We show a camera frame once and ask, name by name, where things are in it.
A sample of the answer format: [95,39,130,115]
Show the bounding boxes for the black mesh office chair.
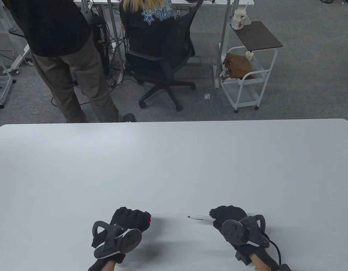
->
[124,0,205,112]

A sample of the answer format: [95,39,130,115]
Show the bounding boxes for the dark brown side table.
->
[230,21,284,53]

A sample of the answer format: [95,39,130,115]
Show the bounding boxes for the black hand tracker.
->
[221,215,271,249]
[92,220,143,259]

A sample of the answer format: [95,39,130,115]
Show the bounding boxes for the brown bag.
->
[221,53,257,83]

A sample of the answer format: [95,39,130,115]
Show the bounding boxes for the black left hand tracker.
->
[92,220,143,259]

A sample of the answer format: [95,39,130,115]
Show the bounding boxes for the person's right hand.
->
[209,206,279,271]

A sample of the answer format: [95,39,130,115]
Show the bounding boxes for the black computer tower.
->
[88,14,110,77]

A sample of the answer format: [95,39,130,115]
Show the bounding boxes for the white stand foot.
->
[3,47,32,75]

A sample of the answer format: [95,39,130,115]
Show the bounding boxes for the person's right forearm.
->
[253,254,270,271]

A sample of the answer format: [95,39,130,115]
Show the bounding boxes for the white rolling cart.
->
[213,47,278,113]

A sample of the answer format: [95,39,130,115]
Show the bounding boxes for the person's left hand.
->
[88,207,152,271]

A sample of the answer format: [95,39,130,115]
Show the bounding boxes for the white drink cup with straw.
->
[231,3,251,30]

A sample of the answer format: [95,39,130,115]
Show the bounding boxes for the white desk with metal legs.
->
[74,0,247,89]

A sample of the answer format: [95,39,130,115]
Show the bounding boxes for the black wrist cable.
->
[264,239,291,271]

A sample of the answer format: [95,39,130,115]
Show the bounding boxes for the tangle of black cables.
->
[106,8,140,92]

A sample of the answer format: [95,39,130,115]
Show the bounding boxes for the black right hand tracker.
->
[221,215,271,249]

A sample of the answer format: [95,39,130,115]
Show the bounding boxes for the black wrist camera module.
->
[235,250,255,266]

